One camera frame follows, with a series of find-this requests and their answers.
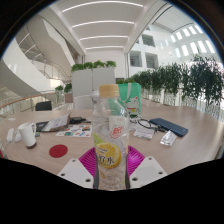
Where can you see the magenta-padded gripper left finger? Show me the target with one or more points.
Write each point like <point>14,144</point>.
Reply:
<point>75,171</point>

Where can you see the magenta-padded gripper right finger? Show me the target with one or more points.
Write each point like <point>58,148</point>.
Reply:
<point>146,170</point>

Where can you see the clear lemon drink bottle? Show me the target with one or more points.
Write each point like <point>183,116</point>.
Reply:
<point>110,133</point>

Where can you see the flat round red coaster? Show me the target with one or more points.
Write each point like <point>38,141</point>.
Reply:
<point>58,151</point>

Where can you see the white printed card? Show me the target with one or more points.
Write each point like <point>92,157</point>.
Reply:
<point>144,132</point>

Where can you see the clear plastic packet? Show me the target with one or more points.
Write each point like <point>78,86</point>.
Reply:
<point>168,138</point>

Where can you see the colourful sticker sheet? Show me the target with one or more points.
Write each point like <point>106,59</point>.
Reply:
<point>75,131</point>

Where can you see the black power adapter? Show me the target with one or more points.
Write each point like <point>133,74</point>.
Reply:
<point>77,119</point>

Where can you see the black notebook with papers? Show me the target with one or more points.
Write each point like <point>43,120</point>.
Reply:
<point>55,123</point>

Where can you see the white mug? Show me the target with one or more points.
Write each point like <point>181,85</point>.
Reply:
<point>26,133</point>

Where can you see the white computer mouse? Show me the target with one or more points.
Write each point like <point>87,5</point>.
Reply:
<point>17,137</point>

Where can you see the black chair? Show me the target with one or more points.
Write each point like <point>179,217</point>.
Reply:
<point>43,106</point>

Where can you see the white power strip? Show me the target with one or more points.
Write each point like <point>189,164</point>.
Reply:
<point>10,135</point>

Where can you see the green tote bag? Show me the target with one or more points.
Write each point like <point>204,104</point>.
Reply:
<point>133,95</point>

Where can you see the small potted plant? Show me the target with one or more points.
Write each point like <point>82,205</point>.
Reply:
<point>67,90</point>

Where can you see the white planter cabinet with plants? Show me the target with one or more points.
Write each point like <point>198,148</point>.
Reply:
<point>90,80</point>

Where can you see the row of green hedge plants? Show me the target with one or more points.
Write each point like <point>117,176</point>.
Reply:
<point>200,80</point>

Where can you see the ceiling strip lights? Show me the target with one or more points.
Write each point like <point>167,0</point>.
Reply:
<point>103,23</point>

